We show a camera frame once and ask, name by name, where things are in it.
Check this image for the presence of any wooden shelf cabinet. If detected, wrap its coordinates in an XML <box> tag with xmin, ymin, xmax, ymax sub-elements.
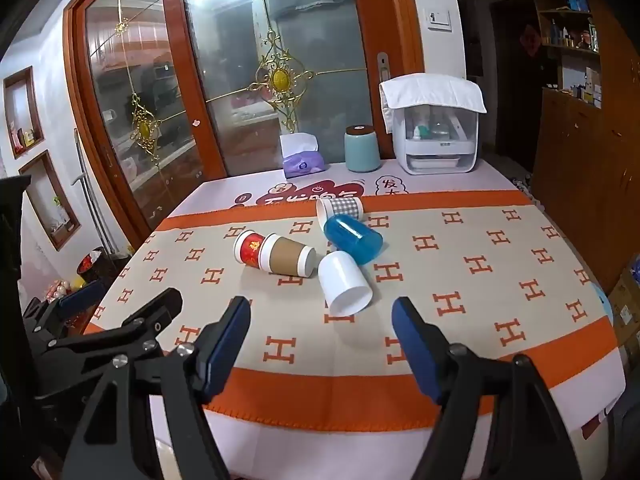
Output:
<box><xmin>530</xmin><ymin>0</ymin><xmax>640</xmax><ymax>291</ymax></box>

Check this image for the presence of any wooden wall niche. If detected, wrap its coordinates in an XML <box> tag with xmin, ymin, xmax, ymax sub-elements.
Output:
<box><xmin>2</xmin><ymin>66</ymin><xmax>46</xmax><ymax>160</ymax></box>
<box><xmin>19</xmin><ymin>150</ymin><xmax>82</xmax><ymax>252</ymax></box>

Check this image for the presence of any cardboard box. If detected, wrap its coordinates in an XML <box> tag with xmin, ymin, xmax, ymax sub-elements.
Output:
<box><xmin>607</xmin><ymin>255</ymin><xmax>640</xmax><ymax>361</ymax></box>

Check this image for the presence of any purple tissue pack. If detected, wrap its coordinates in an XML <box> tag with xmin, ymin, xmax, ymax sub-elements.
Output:
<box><xmin>279</xmin><ymin>133</ymin><xmax>326</xmax><ymax>179</ymax></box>

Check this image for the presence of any black bin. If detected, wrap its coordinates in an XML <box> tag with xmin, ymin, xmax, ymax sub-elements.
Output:
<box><xmin>76</xmin><ymin>247</ymin><xmax>110</xmax><ymax>287</ymax></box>

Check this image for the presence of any red paper cup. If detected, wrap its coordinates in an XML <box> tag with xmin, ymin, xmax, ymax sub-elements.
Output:
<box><xmin>233</xmin><ymin>230</ymin><xmax>266</xmax><ymax>268</ymax></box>

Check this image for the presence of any metal mop pole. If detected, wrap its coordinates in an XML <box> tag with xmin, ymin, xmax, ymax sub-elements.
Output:
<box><xmin>74</xmin><ymin>127</ymin><xmax>117</xmax><ymax>257</ymax></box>

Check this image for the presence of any pink printed tablecloth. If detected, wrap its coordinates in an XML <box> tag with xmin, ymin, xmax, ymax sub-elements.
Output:
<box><xmin>147</xmin><ymin>157</ymin><xmax>628</xmax><ymax>480</ymax></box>

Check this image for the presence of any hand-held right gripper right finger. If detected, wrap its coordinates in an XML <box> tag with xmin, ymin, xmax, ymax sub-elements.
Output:
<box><xmin>391</xmin><ymin>296</ymin><xmax>584</xmax><ymax>480</ymax></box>

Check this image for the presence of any white wall switch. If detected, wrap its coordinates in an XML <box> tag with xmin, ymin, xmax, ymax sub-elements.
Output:
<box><xmin>424</xmin><ymin>7</ymin><xmax>452</xmax><ymax>31</ymax></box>

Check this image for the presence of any white towel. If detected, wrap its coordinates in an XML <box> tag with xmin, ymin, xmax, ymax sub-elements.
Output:
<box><xmin>378</xmin><ymin>73</ymin><xmax>487</xmax><ymax>136</ymax></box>

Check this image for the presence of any blue plastic cup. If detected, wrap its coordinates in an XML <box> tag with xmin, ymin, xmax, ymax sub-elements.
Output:
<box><xmin>323</xmin><ymin>213</ymin><xmax>384</xmax><ymax>265</ymax></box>

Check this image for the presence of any white countertop appliance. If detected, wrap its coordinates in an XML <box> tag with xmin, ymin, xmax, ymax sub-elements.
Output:
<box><xmin>391</xmin><ymin>105</ymin><xmax>480</xmax><ymax>175</ymax></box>

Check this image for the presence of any orange patterned blanket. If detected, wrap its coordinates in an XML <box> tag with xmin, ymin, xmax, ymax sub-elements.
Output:
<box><xmin>82</xmin><ymin>190</ymin><xmax>628</xmax><ymax>433</ymax></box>

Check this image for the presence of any white cup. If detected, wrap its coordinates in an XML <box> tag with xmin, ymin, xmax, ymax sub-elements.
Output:
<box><xmin>318</xmin><ymin>250</ymin><xmax>374</xmax><ymax>317</ymax></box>

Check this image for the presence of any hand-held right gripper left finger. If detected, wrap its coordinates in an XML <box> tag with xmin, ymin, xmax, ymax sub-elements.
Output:
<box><xmin>62</xmin><ymin>296</ymin><xmax>252</xmax><ymax>480</ymax></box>

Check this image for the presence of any teal canister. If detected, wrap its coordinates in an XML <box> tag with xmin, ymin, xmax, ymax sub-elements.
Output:
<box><xmin>344</xmin><ymin>124</ymin><xmax>382</xmax><ymax>173</ymax></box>

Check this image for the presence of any wooden glass sliding door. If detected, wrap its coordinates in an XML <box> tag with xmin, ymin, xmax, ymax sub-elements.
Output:
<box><xmin>62</xmin><ymin>0</ymin><xmax>226</xmax><ymax>246</ymax></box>
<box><xmin>160</xmin><ymin>0</ymin><xmax>426</xmax><ymax>178</ymax></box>

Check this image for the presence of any brown paper cup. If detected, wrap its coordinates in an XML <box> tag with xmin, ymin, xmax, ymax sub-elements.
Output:
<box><xmin>258</xmin><ymin>233</ymin><xmax>317</xmax><ymax>278</ymax></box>

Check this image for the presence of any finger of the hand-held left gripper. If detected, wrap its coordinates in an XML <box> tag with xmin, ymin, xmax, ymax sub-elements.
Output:
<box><xmin>30</xmin><ymin>287</ymin><xmax>184</xmax><ymax>401</ymax></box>
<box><xmin>22</xmin><ymin>281</ymin><xmax>106</xmax><ymax>342</ymax></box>

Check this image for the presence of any checkered paper cup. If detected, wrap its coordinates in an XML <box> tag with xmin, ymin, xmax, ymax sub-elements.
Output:
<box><xmin>315</xmin><ymin>197</ymin><xmax>364</xmax><ymax>231</ymax></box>

